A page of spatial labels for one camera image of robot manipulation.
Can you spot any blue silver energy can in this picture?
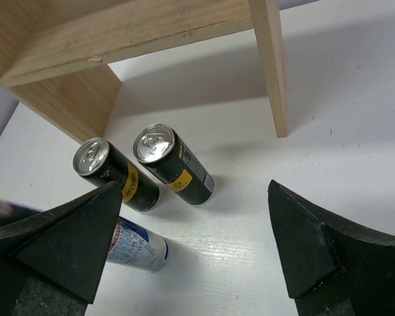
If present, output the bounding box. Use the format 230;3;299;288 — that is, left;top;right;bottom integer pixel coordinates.
107;217;171;271
0;199;41;221

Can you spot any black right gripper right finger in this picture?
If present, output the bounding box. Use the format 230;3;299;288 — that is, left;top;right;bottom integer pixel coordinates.
268;180;395;315

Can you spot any left black tonic can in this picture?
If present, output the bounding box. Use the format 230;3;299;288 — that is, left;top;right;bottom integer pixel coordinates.
72;137;159;212

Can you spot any black tonic can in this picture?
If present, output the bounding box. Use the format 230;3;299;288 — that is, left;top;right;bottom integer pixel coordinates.
72;137;159;212
133;123;215;205

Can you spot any wooden shelf unit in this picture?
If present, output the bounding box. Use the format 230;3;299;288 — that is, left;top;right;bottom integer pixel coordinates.
0;1;288;142

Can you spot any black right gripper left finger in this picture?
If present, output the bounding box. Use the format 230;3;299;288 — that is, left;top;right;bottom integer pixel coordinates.
0;181;122;315

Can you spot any right black tonic can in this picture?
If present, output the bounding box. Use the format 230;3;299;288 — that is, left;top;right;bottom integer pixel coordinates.
133;123;215;205

